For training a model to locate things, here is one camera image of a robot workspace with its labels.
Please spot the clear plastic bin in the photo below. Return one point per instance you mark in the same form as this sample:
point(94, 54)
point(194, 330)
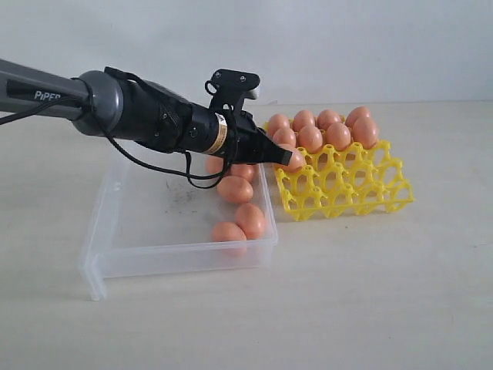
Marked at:
point(147, 223)

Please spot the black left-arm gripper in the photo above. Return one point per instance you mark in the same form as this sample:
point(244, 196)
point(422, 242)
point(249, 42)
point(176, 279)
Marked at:
point(242, 139)

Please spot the brown egg frontmost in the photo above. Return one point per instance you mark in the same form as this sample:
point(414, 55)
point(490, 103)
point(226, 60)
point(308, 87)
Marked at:
point(228, 231)

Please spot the yellow plastic egg tray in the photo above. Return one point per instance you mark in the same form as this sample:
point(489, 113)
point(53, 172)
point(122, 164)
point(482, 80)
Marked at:
point(355, 181)

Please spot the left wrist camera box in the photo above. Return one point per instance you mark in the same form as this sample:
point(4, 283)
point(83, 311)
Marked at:
point(229, 88)

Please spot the brown egg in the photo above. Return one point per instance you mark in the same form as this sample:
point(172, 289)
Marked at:
point(303, 118)
point(311, 139)
point(276, 122)
point(338, 135)
point(328, 117)
point(285, 137)
point(365, 131)
point(235, 190)
point(297, 160)
point(214, 165)
point(246, 171)
point(251, 220)
point(357, 113)

